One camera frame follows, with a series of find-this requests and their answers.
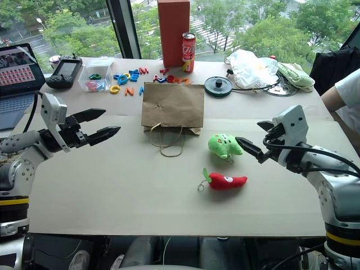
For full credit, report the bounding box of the brown paper bag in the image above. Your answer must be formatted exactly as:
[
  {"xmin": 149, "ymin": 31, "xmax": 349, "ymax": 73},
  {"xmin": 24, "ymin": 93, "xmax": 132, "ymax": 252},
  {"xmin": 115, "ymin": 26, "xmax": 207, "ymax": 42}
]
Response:
[{"xmin": 141, "ymin": 82, "xmax": 205, "ymax": 158}]

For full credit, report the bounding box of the round metal plate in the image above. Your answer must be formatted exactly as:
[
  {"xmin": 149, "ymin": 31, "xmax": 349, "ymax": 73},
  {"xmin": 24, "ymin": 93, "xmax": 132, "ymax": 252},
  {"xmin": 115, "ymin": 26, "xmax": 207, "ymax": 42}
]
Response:
[{"xmin": 252, "ymin": 72, "xmax": 299, "ymax": 97}]

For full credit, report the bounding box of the black bag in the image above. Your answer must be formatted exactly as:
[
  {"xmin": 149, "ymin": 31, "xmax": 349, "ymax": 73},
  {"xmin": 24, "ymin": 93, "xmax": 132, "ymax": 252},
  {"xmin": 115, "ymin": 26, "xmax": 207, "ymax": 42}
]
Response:
[{"xmin": 309, "ymin": 44, "xmax": 360, "ymax": 97}]

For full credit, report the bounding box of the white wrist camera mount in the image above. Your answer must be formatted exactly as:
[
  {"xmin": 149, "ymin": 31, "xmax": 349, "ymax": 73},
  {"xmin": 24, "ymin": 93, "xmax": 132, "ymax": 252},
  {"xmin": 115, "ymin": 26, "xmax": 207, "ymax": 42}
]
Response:
[
  {"xmin": 272, "ymin": 105, "xmax": 311, "ymax": 164},
  {"xmin": 40, "ymin": 92, "xmax": 71, "ymax": 154}
]

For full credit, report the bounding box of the light green cloth pouch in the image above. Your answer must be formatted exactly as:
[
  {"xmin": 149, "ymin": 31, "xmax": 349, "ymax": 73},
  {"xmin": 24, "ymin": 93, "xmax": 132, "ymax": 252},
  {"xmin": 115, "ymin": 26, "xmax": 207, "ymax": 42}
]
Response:
[{"xmin": 276, "ymin": 62, "xmax": 316, "ymax": 92}]

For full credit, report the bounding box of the red cola can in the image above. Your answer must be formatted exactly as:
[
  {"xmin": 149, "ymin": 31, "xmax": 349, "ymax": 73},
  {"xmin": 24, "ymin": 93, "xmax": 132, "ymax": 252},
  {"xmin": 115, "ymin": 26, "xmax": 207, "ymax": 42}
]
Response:
[{"xmin": 181, "ymin": 32, "xmax": 196, "ymax": 74}]

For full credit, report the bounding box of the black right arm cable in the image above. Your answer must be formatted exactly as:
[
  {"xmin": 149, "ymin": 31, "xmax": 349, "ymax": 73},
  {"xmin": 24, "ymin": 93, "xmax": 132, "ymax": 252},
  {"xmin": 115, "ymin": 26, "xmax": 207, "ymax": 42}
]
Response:
[{"xmin": 262, "ymin": 134, "xmax": 360, "ymax": 179}]

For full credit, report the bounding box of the black handheld controller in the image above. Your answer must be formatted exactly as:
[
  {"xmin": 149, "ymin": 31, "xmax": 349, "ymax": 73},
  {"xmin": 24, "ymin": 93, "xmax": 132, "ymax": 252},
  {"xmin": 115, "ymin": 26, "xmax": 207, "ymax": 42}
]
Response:
[{"xmin": 45, "ymin": 52, "xmax": 83, "ymax": 90}]

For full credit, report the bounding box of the dark green round disc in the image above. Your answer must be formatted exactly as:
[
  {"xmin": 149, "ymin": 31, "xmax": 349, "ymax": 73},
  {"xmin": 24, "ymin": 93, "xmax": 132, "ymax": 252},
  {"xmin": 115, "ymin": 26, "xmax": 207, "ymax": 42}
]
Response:
[{"xmin": 204, "ymin": 76, "xmax": 233, "ymax": 98}]

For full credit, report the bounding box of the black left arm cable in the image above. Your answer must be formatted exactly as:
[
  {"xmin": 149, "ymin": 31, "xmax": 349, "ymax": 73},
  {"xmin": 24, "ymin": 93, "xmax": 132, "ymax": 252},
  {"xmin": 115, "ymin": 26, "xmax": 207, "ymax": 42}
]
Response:
[{"xmin": 23, "ymin": 91, "xmax": 43, "ymax": 133}]

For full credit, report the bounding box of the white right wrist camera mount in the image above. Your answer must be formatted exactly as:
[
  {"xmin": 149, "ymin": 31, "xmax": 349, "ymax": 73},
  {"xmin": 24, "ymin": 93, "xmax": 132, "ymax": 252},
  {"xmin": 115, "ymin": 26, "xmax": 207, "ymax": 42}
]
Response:
[{"xmin": 272, "ymin": 105, "xmax": 311, "ymax": 164}]

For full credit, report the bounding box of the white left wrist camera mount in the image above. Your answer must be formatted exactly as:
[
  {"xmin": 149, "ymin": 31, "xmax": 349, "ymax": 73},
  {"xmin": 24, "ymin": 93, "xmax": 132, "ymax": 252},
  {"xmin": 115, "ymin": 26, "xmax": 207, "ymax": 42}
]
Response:
[{"xmin": 40, "ymin": 92, "xmax": 71, "ymax": 154}]

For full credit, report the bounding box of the person white t-shirt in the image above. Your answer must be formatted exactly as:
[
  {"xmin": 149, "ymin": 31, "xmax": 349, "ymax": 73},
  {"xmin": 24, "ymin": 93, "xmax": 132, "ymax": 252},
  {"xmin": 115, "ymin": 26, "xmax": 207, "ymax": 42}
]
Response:
[{"xmin": 334, "ymin": 68, "xmax": 360, "ymax": 128}]

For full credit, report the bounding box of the white shoe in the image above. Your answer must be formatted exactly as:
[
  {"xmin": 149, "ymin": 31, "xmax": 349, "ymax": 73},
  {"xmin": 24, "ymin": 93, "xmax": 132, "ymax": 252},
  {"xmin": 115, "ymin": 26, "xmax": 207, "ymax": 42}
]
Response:
[
  {"xmin": 110, "ymin": 254, "xmax": 125, "ymax": 270},
  {"xmin": 68, "ymin": 249, "xmax": 91, "ymax": 270}
]

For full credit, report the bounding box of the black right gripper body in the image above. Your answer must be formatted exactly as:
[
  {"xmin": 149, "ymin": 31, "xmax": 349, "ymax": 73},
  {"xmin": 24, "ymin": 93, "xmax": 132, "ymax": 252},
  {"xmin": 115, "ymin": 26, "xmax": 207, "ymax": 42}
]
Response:
[{"xmin": 263, "ymin": 123, "xmax": 285, "ymax": 161}]

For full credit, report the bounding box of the green plush toy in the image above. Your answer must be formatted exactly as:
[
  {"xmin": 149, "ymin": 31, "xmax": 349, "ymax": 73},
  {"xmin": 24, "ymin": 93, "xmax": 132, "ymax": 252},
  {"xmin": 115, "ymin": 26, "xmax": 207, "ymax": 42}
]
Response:
[{"xmin": 208, "ymin": 133, "xmax": 244, "ymax": 166}]

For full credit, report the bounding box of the tall red box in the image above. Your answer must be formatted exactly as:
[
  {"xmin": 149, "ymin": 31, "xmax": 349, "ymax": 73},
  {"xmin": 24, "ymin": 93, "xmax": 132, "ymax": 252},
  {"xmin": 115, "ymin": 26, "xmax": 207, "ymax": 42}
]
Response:
[{"xmin": 157, "ymin": 0, "xmax": 191, "ymax": 69}]

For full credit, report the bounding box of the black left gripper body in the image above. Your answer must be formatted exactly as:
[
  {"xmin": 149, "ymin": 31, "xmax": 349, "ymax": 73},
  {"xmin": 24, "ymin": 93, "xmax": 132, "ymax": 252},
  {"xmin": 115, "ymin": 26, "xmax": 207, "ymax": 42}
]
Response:
[{"xmin": 57, "ymin": 114, "xmax": 91, "ymax": 149}]

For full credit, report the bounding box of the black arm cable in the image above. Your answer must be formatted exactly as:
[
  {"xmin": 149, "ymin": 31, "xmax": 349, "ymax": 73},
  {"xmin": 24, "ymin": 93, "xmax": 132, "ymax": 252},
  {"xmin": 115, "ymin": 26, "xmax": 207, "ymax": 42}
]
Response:
[
  {"xmin": 23, "ymin": 91, "xmax": 43, "ymax": 133},
  {"xmin": 262, "ymin": 134, "xmax": 360, "ymax": 179}
]

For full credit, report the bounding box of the clear plastic box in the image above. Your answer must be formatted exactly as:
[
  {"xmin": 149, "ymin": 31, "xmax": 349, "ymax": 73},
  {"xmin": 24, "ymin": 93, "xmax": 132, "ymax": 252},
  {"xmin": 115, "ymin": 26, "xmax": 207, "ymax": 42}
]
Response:
[{"xmin": 78, "ymin": 57, "xmax": 115, "ymax": 93}]

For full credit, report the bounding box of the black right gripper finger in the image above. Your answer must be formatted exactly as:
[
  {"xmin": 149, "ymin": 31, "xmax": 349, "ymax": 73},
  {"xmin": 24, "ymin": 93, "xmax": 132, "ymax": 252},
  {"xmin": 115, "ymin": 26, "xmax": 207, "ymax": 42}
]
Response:
[
  {"xmin": 235, "ymin": 136, "xmax": 271, "ymax": 165},
  {"xmin": 256, "ymin": 120, "xmax": 276, "ymax": 132}
]

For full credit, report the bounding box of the white plastic bag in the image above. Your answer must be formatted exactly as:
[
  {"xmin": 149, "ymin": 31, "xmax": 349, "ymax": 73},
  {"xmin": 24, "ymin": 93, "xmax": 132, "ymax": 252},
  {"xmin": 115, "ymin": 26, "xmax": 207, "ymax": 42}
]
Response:
[{"xmin": 224, "ymin": 49, "xmax": 280, "ymax": 88}]

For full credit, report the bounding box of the red chili plush toy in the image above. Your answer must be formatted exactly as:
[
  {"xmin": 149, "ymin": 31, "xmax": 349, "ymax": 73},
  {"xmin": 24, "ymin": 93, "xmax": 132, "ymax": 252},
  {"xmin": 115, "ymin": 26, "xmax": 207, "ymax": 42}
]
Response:
[{"xmin": 197, "ymin": 167, "xmax": 249, "ymax": 193}]

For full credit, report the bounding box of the black window frame post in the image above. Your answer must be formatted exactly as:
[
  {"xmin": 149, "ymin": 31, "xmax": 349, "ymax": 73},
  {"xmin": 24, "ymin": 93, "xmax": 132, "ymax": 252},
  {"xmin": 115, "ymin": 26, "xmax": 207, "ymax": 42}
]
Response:
[{"xmin": 106, "ymin": 0, "xmax": 142, "ymax": 60}]

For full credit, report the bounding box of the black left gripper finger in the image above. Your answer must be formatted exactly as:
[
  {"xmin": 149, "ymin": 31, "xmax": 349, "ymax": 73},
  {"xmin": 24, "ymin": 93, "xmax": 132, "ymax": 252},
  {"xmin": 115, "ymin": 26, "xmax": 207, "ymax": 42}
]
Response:
[
  {"xmin": 86, "ymin": 126, "xmax": 122, "ymax": 147},
  {"xmin": 73, "ymin": 109, "xmax": 107, "ymax": 123}
]

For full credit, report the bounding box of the open laptop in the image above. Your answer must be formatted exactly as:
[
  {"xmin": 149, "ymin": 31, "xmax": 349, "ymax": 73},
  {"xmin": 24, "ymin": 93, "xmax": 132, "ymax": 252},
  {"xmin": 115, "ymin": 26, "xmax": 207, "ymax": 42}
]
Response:
[{"xmin": 0, "ymin": 42, "xmax": 47, "ymax": 132}]

